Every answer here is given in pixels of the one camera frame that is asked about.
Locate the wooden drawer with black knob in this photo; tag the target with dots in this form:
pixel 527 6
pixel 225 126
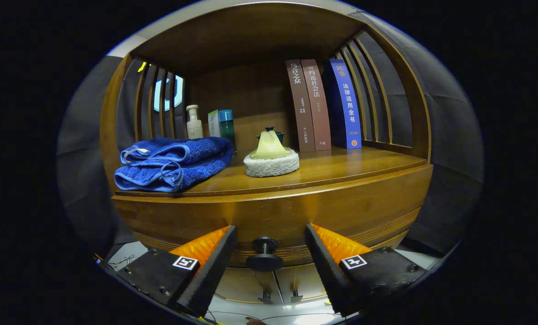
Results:
pixel 273 212

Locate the wooden countertop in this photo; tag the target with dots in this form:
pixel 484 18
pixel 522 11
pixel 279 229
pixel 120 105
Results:
pixel 341 164

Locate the teal capped bottle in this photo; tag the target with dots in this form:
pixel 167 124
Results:
pixel 226 126

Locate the dark blue lidded teacup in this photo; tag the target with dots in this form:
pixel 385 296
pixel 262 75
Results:
pixel 279 136

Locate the wooden cabinet door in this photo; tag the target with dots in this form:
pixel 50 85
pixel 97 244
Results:
pixel 241 284
pixel 309 282

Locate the brown book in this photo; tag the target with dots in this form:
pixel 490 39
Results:
pixel 318 108
pixel 301 108

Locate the wooden cabinet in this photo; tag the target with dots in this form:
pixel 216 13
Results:
pixel 250 36

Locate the white pump bottle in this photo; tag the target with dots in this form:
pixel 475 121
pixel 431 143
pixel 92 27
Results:
pixel 194 126

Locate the white and green tube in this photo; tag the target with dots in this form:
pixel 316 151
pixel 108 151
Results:
pixel 213 124

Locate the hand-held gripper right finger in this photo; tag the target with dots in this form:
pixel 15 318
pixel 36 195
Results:
pixel 329 271

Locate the folded blue towel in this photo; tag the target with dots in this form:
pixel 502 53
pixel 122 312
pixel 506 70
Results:
pixel 174 164

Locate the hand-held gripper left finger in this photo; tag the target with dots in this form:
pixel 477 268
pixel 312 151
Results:
pixel 210 271

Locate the blue book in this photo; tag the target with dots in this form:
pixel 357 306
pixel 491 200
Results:
pixel 348 106

